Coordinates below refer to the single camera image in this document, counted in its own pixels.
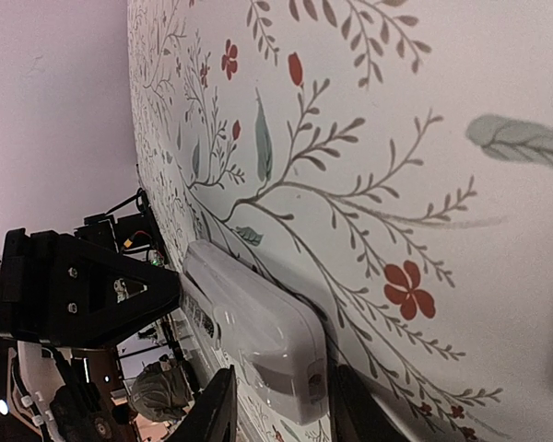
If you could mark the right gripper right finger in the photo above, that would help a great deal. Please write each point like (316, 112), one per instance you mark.
(354, 415)

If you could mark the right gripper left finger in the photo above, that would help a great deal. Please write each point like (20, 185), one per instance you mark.
(214, 415)

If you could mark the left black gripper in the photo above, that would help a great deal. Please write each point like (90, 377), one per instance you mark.
(97, 297)

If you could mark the white remote control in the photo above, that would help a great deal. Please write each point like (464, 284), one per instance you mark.
(276, 342)

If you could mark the white remote battery cover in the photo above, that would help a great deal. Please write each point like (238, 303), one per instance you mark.
(199, 311)

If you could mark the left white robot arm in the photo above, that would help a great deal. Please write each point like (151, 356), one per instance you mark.
(64, 405)

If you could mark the person in grey shirt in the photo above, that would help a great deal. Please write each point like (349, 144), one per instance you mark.
(160, 395)

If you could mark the floral patterned table mat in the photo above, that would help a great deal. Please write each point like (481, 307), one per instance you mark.
(389, 161)

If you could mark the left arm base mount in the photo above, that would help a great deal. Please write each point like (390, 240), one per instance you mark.
(129, 228)

